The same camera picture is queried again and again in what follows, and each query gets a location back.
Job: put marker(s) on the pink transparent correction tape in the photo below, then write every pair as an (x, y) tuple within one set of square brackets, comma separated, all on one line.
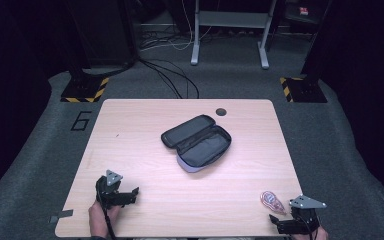
[(272, 201)]

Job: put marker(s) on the black cabinet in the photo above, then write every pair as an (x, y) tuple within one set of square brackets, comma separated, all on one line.
[(103, 33)]

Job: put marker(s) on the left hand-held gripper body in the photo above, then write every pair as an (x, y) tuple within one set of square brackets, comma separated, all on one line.
[(108, 191)]

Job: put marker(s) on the black yellow striped stand base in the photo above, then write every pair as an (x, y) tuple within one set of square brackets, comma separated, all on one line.
[(305, 90), (83, 90)]

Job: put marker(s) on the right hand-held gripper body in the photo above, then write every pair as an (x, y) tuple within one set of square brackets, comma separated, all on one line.
[(305, 213)]

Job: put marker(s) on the person's right hand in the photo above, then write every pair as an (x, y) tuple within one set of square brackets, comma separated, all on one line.
[(310, 236)]

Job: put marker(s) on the grey tape strip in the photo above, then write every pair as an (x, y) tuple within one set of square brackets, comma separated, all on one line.
[(61, 215)]

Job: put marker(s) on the open black pencil case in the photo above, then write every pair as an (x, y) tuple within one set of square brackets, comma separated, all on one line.
[(198, 143)]

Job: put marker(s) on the white metal stand frame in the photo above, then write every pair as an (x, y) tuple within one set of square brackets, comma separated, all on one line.
[(233, 19)]

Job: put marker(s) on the dark box with red label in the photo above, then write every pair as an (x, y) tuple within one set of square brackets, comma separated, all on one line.
[(303, 11)]

